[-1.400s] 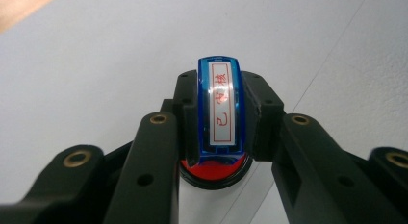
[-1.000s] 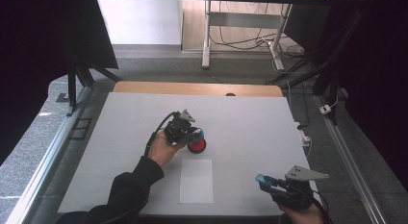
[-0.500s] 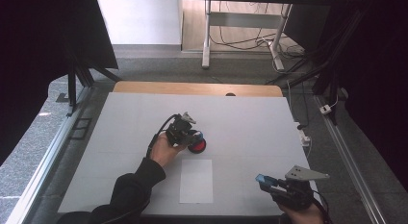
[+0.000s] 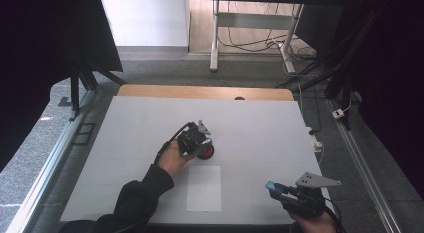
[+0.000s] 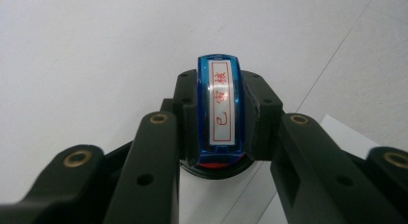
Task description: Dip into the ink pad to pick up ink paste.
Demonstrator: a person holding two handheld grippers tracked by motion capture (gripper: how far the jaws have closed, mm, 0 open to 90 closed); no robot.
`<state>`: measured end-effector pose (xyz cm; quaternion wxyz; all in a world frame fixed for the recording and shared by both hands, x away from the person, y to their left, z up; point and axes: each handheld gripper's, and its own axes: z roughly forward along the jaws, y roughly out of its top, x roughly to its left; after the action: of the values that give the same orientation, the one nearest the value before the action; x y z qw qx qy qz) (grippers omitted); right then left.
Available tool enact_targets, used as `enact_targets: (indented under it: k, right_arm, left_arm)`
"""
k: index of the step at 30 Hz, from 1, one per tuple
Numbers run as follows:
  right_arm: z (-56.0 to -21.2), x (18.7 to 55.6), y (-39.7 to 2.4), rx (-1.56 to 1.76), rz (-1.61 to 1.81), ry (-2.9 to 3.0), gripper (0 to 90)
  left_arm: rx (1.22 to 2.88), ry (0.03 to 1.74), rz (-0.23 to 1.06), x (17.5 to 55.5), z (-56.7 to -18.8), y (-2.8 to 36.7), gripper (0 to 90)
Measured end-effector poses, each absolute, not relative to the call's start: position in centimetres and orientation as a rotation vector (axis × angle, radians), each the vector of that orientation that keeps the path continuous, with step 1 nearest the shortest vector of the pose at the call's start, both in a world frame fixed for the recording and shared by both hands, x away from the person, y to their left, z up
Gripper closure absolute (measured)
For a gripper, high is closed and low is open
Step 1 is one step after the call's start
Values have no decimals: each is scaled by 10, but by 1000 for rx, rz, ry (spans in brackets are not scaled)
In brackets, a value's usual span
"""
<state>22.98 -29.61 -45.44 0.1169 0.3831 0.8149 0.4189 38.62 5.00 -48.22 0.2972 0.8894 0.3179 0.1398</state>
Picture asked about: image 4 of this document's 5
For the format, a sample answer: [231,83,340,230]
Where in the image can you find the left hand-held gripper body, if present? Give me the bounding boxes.
[175,119,213,157]

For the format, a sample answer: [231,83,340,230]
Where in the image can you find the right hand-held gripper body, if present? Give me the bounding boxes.
[279,171,343,219]

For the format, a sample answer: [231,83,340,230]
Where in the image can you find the blue block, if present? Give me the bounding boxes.
[265,181,284,193]

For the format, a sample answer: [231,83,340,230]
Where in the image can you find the red round object black rim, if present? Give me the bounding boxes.
[196,144,216,161]

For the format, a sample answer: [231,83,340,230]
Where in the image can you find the person's left hand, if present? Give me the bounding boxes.
[157,139,196,177]

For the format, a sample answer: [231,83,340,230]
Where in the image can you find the person's right hand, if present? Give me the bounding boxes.
[289,211,338,233]

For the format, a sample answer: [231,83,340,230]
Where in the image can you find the white paper sheet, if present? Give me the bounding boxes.
[186,165,223,213]

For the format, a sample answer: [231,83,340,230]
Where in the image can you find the white power strip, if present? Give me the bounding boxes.
[306,126,324,154]

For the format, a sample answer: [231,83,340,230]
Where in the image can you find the black tripod stand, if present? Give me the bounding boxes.
[67,59,128,123]

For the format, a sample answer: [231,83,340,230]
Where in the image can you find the black curtain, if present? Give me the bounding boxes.
[333,0,424,201]
[0,0,124,172]

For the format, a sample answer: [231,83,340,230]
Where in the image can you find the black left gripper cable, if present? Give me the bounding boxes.
[153,122,192,166]

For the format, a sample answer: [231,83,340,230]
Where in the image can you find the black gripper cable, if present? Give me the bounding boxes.
[322,196,345,233]
[153,122,192,166]

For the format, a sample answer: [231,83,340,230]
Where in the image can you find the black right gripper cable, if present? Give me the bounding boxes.
[322,196,345,233]

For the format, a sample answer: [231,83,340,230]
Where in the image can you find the aluminium rail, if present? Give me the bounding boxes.
[5,89,98,233]
[325,98,403,233]

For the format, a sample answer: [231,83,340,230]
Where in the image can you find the black floor cables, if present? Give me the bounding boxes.
[218,1,318,62]

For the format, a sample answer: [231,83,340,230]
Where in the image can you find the white desk frame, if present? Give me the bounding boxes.
[209,0,305,74]

